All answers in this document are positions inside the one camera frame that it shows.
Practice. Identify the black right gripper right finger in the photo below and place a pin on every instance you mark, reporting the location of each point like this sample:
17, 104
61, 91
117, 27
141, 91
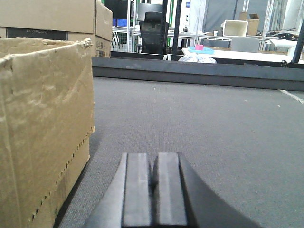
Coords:
184, 200

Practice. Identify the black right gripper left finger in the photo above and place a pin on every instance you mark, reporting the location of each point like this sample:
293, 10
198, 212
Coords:
126, 202

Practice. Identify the clear plastic bag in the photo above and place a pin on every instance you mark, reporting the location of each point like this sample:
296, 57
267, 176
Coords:
195, 58

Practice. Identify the light blue tray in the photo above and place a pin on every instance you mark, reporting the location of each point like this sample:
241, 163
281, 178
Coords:
205, 50

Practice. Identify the pink small cube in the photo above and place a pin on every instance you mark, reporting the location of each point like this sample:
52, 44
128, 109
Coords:
199, 47

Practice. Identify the lower printed cardboard box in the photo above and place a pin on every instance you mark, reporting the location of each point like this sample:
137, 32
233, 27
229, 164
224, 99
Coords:
24, 40

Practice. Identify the grey chair back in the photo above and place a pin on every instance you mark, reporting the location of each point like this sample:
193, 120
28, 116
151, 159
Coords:
244, 44

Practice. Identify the black mesh office chair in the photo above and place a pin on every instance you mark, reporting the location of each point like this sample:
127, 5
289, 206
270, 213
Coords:
151, 33

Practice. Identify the white plastic bin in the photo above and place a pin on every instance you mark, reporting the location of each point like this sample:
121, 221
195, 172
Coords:
234, 28

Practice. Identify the small brown cardboard box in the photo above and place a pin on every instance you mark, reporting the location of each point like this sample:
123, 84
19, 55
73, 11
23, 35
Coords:
253, 22

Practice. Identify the large stacked cardboard box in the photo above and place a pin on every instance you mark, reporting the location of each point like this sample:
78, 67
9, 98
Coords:
79, 16

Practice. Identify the dark table edge rail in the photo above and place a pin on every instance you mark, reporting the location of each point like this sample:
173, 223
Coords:
224, 72

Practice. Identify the black vertical post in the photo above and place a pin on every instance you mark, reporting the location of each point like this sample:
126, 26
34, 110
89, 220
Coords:
176, 27

